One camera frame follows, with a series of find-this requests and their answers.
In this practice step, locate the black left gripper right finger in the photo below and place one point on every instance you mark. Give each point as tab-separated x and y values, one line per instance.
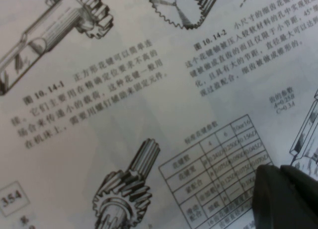
305	196

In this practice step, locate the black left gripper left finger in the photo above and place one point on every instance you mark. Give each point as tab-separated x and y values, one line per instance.
268	201

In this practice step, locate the technical book with drawings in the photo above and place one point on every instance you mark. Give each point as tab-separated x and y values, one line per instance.
124	102

